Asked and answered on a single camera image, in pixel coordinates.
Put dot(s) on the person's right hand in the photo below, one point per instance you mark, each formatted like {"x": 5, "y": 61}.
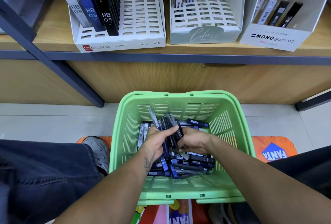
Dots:
{"x": 199, "y": 139}

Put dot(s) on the person's left hand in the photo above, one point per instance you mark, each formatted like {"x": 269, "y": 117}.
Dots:
{"x": 155, "y": 143}

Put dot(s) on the pile of lead cases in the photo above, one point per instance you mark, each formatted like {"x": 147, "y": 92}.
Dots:
{"x": 194, "y": 163}

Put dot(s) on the green plastic basket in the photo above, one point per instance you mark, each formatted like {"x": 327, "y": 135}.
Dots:
{"x": 121, "y": 133}

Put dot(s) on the white display box red label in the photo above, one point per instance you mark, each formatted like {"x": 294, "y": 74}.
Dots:
{"x": 139, "y": 24}

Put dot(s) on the pale green display box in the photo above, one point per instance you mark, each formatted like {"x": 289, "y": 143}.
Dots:
{"x": 207, "y": 19}

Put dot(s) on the clear plastic display box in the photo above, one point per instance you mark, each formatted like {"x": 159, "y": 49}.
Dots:
{"x": 274, "y": 37}

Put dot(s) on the row of HB lead cases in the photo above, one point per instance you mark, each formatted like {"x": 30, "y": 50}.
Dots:
{"x": 90, "y": 4}

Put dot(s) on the person's left forearm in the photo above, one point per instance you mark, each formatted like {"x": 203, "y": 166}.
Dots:
{"x": 108, "y": 195}

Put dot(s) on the person's right forearm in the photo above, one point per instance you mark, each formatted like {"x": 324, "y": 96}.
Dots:
{"x": 269, "y": 185}

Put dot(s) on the grey sneaker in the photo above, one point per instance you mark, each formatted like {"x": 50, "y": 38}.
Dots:
{"x": 220, "y": 213}
{"x": 98, "y": 149}

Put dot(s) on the colourful printed mat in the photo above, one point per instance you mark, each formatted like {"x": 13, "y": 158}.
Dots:
{"x": 276, "y": 149}

